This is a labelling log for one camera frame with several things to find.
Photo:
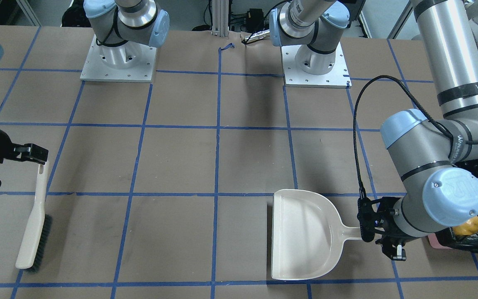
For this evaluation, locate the yellow toy potato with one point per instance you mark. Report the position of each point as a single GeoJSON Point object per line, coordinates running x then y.
{"type": "Point", "coordinates": [470, 227]}

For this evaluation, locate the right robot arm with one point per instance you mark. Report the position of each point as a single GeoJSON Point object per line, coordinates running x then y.
{"type": "Point", "coordinates": [39, 71]}

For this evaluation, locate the beige plastic dustpan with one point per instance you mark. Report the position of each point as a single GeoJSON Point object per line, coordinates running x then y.
{"type": "Point", "coordinates": [308, 235]}

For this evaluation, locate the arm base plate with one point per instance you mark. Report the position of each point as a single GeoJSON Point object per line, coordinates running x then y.
{"type": "Point", "coordinates": [130, 63]}
{"type": "Point", "coordinates": [305, 68]}

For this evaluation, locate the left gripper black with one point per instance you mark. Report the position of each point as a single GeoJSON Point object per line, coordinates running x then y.
{"type": "Point", "coordinates": [391, 225]}

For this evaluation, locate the aluminium frame post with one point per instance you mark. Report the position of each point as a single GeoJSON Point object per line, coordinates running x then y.
{"type": "Point", "coordinates": [220, 18]}

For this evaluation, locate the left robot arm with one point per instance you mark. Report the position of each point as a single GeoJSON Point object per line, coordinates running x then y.
{"type": "Point", "coordinates": [425, 151]}

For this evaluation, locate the beige hand brush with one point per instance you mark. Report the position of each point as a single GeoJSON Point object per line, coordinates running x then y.
{"type": "Point", "coordinates": [36, 232]}

